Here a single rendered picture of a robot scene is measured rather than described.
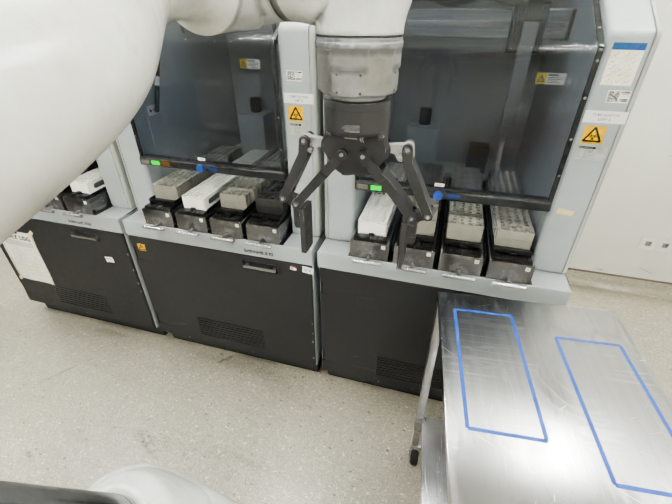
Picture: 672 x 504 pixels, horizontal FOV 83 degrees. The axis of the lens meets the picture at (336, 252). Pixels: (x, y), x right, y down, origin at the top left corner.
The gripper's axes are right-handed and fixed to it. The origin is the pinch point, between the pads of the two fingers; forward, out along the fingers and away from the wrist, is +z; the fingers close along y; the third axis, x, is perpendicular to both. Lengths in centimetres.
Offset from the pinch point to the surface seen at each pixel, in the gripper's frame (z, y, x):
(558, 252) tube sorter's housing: 38, 50, 75
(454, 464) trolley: 37.9, 20.2, -4.3
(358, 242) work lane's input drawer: 40, -13, 66
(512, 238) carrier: 34, 36, 74
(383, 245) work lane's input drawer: 40, -5, 66
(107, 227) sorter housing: 52, -124, 66
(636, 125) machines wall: 22, 101, 186
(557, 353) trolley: 38, 42, 28
